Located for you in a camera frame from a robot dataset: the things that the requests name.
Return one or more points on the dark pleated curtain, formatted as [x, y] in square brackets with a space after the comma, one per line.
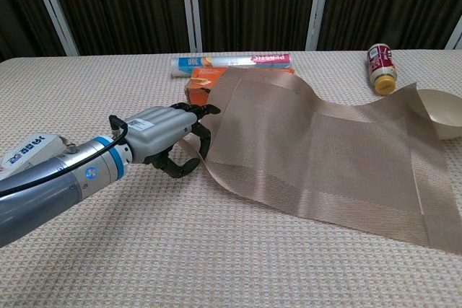
[126, 5]

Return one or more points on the beige bowl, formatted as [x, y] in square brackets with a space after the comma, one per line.
[444, 113]

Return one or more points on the white toothpaste box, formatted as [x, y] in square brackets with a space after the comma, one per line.
[32, 145]

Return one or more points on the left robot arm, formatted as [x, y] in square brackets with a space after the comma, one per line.
[43, 185]

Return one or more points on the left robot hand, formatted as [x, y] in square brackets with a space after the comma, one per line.
[155, 131]

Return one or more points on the pink checked tablecloth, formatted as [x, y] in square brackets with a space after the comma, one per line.
[90, 88]

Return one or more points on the red bottle yellow cap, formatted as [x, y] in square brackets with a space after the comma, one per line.
[380, 62]

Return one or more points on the white screen frame post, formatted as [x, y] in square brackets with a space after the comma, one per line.
[54, 12]
[455, 35]
[317, 8]
[191, 8]

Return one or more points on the brown woven placemat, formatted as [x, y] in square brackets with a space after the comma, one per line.
[325, 160]

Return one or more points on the orange biscuit box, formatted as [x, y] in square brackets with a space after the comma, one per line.
[196, 93]

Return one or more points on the plastic wrap roll box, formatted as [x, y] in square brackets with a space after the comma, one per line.
[202, 62]

